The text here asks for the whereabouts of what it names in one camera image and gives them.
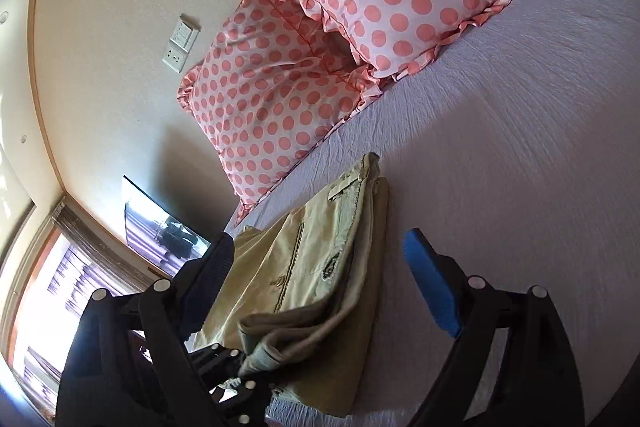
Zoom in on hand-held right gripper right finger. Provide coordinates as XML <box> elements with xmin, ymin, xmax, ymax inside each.
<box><xmin>403</xmin><ymin>227</ymin><xmax>585</xmax><ymax>427</ymax></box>

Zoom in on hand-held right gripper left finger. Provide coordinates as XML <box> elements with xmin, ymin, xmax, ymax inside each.
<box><xmin>56</xmin><ymin>233</ymin><xmax>236</xmax><ymax>427</ymax></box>

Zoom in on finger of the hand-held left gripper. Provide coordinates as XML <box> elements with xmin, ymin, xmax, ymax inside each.
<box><xmin>191</xmin><ymin>342</ymin><xmax>247</xmax><ymax>375</ymax></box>
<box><xmin>212</xmin><ymin>374</ymin><xmax>273</xmax><ymax>427</ymax></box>

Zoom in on khaki pants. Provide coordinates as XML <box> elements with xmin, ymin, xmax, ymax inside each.
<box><xmin>192</xmin><ymin>151</ymin><xmax>391</xmax><ymax>418</ymax></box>

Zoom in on brown curtain pelmet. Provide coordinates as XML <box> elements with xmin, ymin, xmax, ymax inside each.
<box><xmin>51</xmin><ymin>201</ymin><xmax>162</xmax><ymax>288</ymax></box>

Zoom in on light purple bed sheet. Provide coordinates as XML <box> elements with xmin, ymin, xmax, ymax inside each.
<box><xmin>222</xmin><ymin>0</ymin><xmax>640</xmax><ymax>427</ymax></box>

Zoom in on window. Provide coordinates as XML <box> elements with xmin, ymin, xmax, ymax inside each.
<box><xmin>7</xmin><ymin>227</ymin><xmax>156</xmax><ymax>415</ymax></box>

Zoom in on small pink polka dot pillow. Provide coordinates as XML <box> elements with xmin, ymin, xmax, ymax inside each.
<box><xmin>176</xmin><ymin>0</ymin><xmax>386</xmax><ymax>225</ymax></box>

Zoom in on white wall socket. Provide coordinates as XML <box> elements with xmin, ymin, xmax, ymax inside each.
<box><xmin>162</xmin><ymin>46</ymin><xmax>191</xmax><ymax>74</ymax></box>

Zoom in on white wall switch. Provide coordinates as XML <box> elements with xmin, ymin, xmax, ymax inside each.
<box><xmin>172</xmin><ymin>13</ymin><xmax>202</xmax><ymax>53</ymax></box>

